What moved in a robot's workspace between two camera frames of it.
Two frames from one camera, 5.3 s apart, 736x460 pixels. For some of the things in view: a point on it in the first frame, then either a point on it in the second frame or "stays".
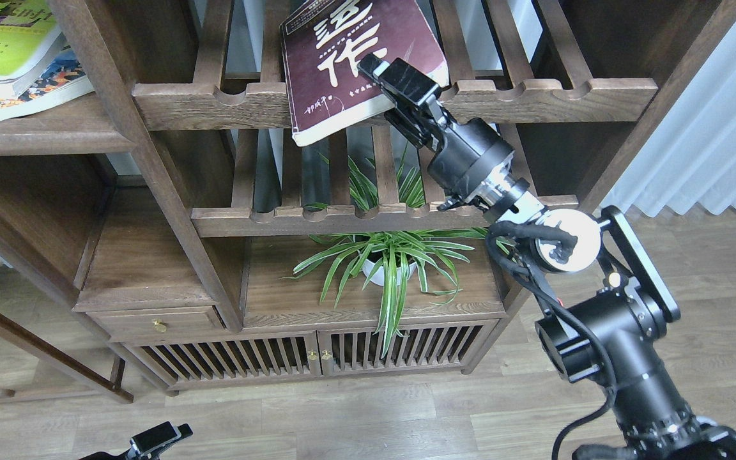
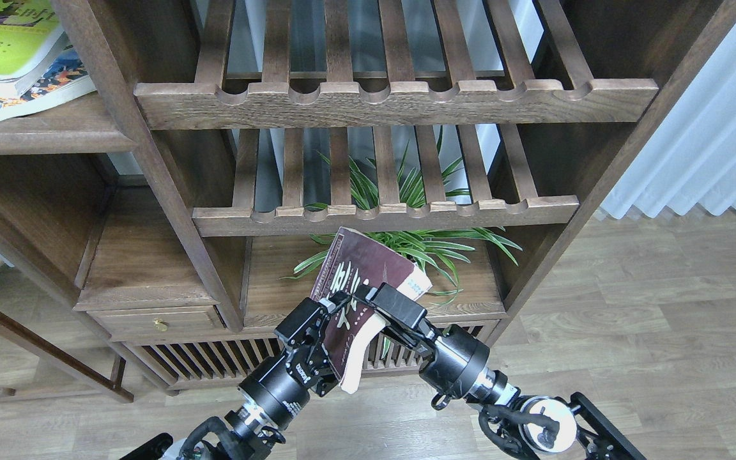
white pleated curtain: [717, 145] stays
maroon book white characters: [322, 41] to [356, 260]
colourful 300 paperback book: [59, 76] stays
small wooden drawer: [132, 322] stays
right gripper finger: [402, 81] to [389, 301]
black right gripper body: [473, 162] to [454, 358]
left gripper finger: [145, 445] to [306, 322]
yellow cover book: [59, 78] to [4, 45]
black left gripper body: [131, 454] to [278, 388]
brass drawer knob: [160, 326] stays
